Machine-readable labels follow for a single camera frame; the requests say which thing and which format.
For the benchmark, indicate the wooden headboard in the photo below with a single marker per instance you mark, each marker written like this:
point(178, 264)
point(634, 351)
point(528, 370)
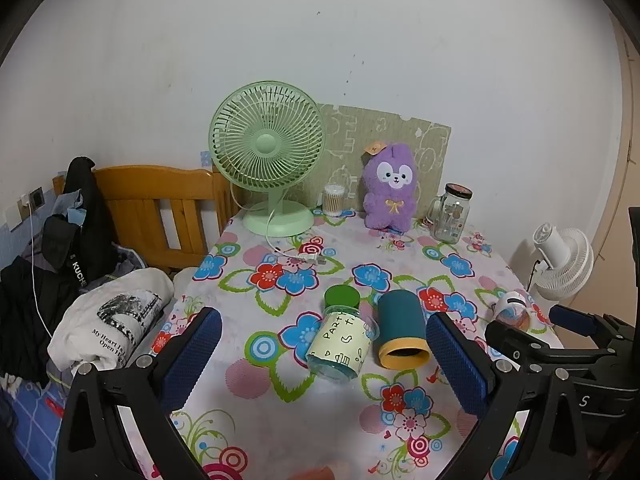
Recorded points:
point(135, 195)

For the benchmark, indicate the purple plush toy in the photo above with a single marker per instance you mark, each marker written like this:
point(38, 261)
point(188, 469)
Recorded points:
point(390, 195)

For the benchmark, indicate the blue checked bedsheet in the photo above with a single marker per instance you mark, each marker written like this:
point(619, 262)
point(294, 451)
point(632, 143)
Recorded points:
point(35, 410)

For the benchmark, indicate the white fan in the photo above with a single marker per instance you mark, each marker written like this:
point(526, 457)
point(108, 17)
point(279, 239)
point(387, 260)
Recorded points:
point(567, 265)

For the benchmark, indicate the teal cup with yellow rim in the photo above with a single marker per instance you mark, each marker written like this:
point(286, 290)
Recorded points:
point(401, 322)

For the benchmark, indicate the dark cloth pile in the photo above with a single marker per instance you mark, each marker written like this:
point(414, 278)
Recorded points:
point(25, 310)

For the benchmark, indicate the light blue cloth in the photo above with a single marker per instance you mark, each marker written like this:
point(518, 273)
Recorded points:
point(70, 210)

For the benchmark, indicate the cotton swab container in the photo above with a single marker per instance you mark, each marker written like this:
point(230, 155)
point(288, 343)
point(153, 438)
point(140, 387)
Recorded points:
point(334, 201)

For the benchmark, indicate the green patterned board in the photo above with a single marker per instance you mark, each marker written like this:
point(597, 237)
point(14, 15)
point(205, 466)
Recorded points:
point(350, 125)

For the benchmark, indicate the white printed t-shirt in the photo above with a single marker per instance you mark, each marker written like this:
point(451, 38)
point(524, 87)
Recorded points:
point(107, 320)

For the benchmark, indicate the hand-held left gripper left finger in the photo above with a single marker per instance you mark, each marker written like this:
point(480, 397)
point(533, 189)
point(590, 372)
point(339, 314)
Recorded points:
point(194, 356)

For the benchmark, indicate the glass jar mug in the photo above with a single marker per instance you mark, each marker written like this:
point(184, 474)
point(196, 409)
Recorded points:
point(451, 217)

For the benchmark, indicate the clear cup with green lid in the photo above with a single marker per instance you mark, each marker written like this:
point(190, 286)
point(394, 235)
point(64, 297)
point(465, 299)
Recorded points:
point(340, 342)

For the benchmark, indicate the black jacket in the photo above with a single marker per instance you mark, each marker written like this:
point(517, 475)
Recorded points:
point(82, 200)

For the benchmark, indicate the small patterned cup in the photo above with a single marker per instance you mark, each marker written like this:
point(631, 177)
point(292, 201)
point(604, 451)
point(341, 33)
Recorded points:
point(511, 310)

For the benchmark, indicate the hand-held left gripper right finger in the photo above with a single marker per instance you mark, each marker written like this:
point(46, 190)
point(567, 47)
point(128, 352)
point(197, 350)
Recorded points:
point(457, 366)

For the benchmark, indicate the wall socket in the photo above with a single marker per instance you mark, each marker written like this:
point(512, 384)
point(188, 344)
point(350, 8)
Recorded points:
point(31, 199)

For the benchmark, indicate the floral tablecloth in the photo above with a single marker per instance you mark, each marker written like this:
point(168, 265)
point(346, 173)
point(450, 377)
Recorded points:
point(280, 320)

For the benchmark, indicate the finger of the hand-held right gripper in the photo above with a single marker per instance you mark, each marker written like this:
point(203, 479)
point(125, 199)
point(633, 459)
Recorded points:
point(570, 318)
point(506, 338)

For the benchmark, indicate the green desk fan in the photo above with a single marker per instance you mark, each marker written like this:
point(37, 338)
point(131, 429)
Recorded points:
point(265, 142)

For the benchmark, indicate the beige door frame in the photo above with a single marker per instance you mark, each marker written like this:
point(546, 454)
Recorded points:
point(617, 160)

